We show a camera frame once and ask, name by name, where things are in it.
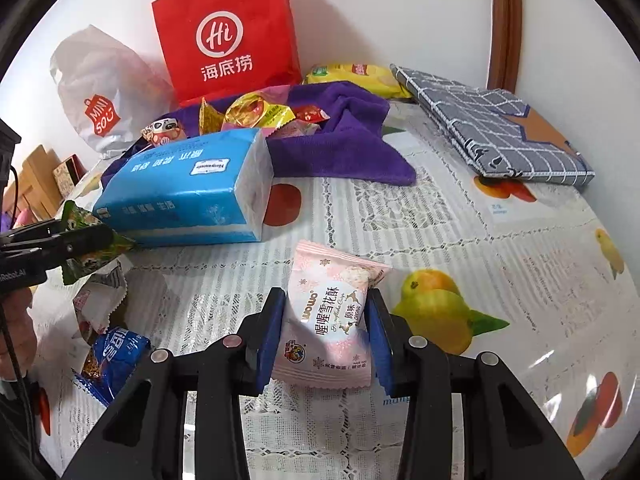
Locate white plastic shopping bag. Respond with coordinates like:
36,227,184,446
50,24,176,161

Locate blue snack packet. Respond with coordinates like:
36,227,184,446
71,327,152,407

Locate blue tissue pack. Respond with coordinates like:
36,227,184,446
92,127,276,250

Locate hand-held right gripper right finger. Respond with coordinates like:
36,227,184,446
365,292,586,480

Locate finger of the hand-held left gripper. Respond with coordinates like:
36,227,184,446
15,225,115,272
0,218,71,251

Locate light wooden furniture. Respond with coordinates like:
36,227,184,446
10,145,63,221

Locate fruit print tablecloth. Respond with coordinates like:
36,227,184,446
30,97,640,480

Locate pink and yellow snack bag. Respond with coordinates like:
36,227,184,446
223,86,297,133

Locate light pink snowflake snack packet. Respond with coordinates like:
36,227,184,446
270,240,393,392

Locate brown wooden frame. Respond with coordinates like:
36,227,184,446
487,0,523,95

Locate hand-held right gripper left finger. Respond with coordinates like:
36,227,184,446
60,287,287,480

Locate floral patterned box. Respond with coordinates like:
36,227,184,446
52,155,81,196

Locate panda print candy packet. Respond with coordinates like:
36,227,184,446
141,117,187,147

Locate red paper bag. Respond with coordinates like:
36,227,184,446
151,0,303,107

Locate person's left hand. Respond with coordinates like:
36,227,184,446
0,287,38,376

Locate white and red snack packet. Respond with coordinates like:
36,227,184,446
72,257,128,341

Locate small red candy packet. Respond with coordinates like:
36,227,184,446
292,104,332,123

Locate grey checked folded fabric box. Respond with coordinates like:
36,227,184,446
390,63,596,190

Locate purple towel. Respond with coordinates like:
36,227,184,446
100,82,417,188

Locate yellow chips bag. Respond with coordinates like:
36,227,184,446
301,62,413,101

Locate green triangular snack packet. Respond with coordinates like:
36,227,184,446
61,200,137,286

